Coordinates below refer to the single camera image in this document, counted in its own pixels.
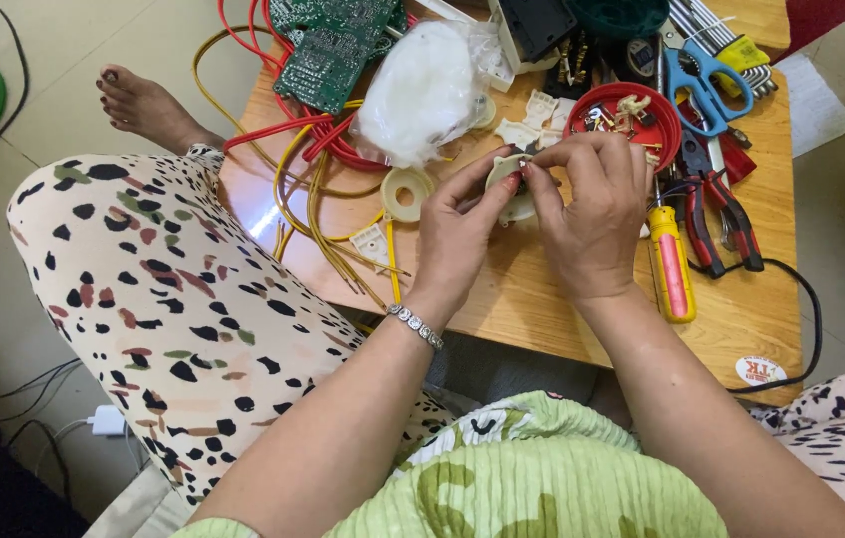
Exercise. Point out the cream round plastic timer part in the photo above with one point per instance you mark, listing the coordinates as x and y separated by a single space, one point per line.
518 211

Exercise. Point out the round sticker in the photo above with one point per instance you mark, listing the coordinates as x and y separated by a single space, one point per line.
760 370

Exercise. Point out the white paper sheet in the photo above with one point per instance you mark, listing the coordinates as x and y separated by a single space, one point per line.
815 104

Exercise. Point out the white charger plug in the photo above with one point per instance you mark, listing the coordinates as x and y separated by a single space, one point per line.
107 421

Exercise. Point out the person's left patterned trouser leg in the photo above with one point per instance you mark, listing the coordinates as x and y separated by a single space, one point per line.
168 299

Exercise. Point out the red utility knife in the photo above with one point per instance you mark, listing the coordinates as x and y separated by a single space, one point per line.
738 161

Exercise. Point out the black and white plastic casing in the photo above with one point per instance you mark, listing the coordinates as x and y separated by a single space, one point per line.
534 26

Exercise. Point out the black block with brass terminals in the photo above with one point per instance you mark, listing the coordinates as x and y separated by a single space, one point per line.
572 67

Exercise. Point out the person's left hand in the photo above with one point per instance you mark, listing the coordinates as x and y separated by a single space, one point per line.
452 239

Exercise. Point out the small metal terminal parts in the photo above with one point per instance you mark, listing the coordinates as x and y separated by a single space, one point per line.
620 112

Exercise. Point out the person's left foot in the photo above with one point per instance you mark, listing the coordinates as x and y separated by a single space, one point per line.
146 108

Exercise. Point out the white plastic bracket piece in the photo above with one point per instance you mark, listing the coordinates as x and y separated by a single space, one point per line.
563 116
540 108
516 134

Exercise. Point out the red and black pliers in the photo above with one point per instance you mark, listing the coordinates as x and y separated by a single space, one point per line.
740 224
699 239

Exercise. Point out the black round tape measure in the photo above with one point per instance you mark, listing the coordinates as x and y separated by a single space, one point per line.
639 58

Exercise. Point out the small white ribbed plastic piece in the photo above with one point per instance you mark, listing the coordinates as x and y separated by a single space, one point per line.
372 245

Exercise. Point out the hex key set yellow holder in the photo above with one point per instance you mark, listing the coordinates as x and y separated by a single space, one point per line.
740 52

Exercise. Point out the red cloth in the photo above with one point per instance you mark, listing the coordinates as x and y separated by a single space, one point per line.
826 19

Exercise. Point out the person's right hand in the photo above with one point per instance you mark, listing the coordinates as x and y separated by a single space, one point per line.
594 224

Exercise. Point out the person's green floral blouse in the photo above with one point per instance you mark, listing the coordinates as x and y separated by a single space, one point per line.
527 478

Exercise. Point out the yellow and red screwdriver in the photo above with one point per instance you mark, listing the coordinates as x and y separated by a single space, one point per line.
670 269

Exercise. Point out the dark teal round container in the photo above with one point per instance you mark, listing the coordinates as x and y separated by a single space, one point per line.
617 15

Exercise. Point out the white plastic bag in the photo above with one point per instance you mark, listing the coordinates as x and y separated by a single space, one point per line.
422 90

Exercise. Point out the red plastic lid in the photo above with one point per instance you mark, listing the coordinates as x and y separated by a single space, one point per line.
658 127

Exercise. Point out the green circuit board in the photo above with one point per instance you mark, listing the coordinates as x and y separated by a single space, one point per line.
333 52

